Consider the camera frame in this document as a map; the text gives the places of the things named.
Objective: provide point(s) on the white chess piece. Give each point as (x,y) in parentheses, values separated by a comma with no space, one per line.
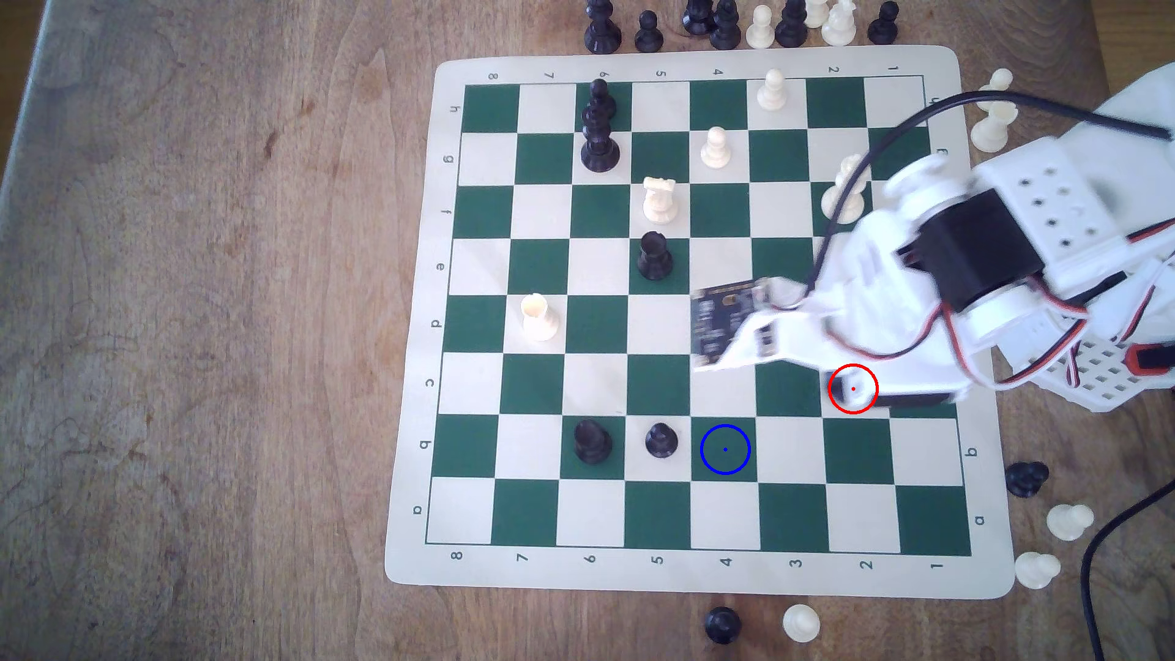
(815,11)
(839,27)

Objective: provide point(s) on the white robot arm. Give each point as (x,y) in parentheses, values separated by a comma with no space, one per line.
(1056,197)

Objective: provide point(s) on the black chess pawn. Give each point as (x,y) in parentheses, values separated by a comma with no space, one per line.
(722,624)
(648,34)
(655,257)
(661,441)
(883,25)

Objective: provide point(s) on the black chess knight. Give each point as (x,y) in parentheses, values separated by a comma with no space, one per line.
(1026,478)

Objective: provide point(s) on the green and cream chess mat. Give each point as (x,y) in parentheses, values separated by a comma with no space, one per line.
(597,381)

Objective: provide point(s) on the white chess queen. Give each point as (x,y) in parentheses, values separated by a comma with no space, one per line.
(843,197)

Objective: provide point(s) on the camera circuit board with mount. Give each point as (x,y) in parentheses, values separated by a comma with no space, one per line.
(725,321)

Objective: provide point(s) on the red and black clamp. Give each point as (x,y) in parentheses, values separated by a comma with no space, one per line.
(1152,358)

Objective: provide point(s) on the white rook on board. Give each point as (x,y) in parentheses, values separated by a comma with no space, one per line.
(660,202)

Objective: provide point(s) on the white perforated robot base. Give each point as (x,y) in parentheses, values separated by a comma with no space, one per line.
(1101,376)

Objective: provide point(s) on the tall black chess piece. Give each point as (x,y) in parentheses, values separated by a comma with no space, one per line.
(601,27)
(725,29)

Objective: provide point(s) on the black pawn top board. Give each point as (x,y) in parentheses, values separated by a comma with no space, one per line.
(599,96)

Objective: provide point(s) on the white chess pawn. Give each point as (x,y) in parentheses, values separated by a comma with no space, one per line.
(801,622)
(772,92)
(999,80)
(760,29)
(1037,569)
(716,150)
(1069,521)

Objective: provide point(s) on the black chess queen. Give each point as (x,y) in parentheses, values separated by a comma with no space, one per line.
(599,151)

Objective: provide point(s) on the white pawn left board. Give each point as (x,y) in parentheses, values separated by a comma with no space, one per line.
(539,319)

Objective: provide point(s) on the black chess rook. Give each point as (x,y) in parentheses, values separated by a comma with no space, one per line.
(593,442)

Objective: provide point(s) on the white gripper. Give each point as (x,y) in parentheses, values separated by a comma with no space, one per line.
(887,392)

